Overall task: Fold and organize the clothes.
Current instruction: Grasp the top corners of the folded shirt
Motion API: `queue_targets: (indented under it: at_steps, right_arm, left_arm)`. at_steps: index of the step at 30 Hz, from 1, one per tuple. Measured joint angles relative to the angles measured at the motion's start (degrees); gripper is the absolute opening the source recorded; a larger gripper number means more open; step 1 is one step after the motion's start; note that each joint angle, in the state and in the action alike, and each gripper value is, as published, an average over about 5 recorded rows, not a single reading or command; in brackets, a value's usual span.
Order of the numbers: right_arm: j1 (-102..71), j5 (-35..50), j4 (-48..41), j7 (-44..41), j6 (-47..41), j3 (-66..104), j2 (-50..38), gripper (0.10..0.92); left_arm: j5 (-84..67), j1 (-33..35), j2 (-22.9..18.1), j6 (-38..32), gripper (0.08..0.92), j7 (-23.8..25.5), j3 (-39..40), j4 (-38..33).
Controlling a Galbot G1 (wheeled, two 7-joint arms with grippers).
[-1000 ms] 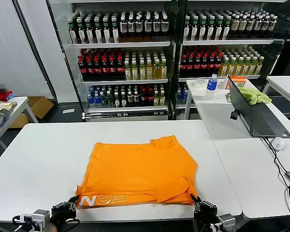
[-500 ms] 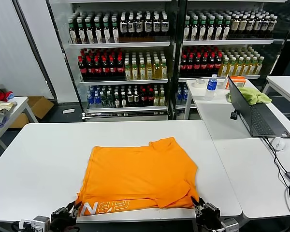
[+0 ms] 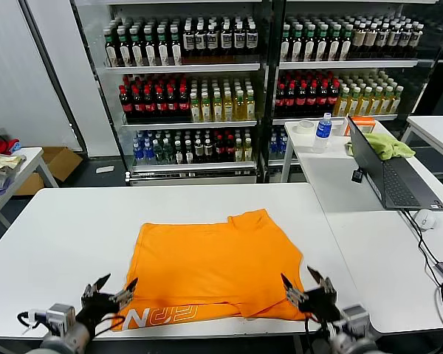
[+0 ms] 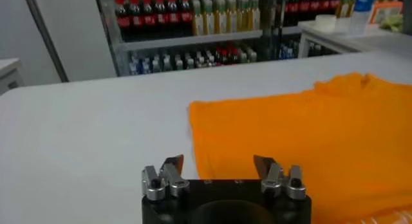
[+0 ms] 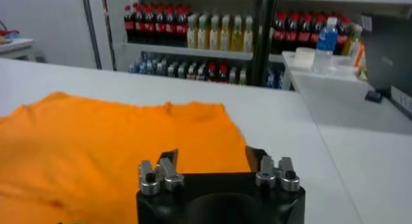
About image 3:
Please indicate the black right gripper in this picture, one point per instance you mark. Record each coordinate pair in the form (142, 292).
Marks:
(321, 304)

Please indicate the white computer mouse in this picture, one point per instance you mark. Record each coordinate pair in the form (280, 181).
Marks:
(426, 220)

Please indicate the black plug adapter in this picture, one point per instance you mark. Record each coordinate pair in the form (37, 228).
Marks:
(357, 176)

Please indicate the brown drink bottle beige label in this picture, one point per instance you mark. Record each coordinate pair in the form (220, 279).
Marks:
(393, 40)
(370, 40)
(405, 40)
(415, 40)
(358, 40)
(382, 40)

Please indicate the red cloth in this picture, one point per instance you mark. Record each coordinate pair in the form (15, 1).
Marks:
(3, 145)

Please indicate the white flat floor item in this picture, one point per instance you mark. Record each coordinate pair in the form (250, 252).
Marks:
(105, 169)

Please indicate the white laptop table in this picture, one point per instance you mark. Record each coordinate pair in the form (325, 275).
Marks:
(373, 258)

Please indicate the dark tea bottle green cap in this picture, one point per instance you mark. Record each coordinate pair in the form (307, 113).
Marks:
(321, 46)
(124, 48)
(346, 45)
(309, 46)
(111, 48)
(286, 46)
(176, 46)
(163, 46)
(297, 46)
(137, 47)
(333, 46)
(150, 46)

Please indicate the white tape roll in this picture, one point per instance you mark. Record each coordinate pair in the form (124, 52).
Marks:
(303, 131)

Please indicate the dark grey laptop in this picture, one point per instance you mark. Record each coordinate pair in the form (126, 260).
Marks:
(398, 184)

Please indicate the orange T-shirt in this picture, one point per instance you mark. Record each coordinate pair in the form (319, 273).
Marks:
(206, 265)

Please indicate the red cap cola bottle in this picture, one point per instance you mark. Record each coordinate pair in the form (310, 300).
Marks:
(172, 104)
(148, 105)
(291, 97)
(333, 96)
(323, 96)
(312, 97)
(280, 97)
(184, 104)
(125, 105)
(219, 147)
(160, 104)
(229, 147)
(137, 105)
(301, 97)

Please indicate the grey cloth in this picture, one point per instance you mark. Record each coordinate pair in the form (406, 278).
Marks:
(0, 180)

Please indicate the small blue water bottle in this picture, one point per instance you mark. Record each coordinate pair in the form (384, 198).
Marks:
(274, 145)
(137, 153)
(148, 153)
(282, 142)

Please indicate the light blue cloth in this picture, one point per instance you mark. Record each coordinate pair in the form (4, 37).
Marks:
(17, 146)

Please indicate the brown cardboard box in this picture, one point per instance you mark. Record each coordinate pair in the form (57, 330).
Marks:
(59, 162)

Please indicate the beige cloth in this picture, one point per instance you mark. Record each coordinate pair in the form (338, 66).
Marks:
(0, 162)

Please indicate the white clothes side table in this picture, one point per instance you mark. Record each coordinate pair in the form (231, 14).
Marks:
(31, 162)

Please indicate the green cloth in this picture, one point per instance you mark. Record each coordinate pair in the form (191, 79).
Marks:
(387, 147)

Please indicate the large water bottle blue label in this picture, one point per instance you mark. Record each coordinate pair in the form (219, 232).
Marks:
(322, 132)

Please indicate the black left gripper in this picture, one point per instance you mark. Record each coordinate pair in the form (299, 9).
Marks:
(96, 309)

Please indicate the glass drinks display cabinet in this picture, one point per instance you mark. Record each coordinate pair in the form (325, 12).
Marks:
(347, 64)
(184, 67)

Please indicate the dark drink bottle navy label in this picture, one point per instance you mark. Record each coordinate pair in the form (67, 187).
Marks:
(238, 38)
(226, 39)
(200, 40)
(251, 38)
(188, 40)
(213, 40)

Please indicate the orange box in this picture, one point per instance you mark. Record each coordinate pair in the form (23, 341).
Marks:
(365, 125)

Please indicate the dark drink bottle white label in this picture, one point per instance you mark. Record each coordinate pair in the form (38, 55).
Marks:
(208, 149)
(188, 154)
(178, 155)
(198, 149)

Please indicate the white empty table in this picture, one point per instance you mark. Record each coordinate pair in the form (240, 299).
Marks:
(435, 129)

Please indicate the green tinted drink bottle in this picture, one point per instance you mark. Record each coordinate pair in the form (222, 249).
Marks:
(158, 153)
(168, 153)

